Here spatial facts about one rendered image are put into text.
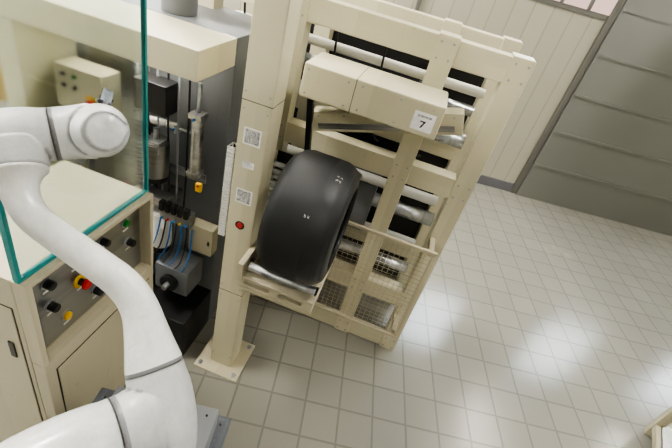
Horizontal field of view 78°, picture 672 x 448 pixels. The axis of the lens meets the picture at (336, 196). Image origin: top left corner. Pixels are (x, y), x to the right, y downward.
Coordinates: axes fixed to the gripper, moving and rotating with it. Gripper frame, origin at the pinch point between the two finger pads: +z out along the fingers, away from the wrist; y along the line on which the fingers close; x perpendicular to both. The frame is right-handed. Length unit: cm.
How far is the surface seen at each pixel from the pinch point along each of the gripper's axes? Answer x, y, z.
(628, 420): 353, 55, -29
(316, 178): 77, -12, 11
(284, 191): 67, -3, 14
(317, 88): 71, -49, 27
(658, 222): 618, -146, 80
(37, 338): 9, 66, 16
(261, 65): 42, -42, 17
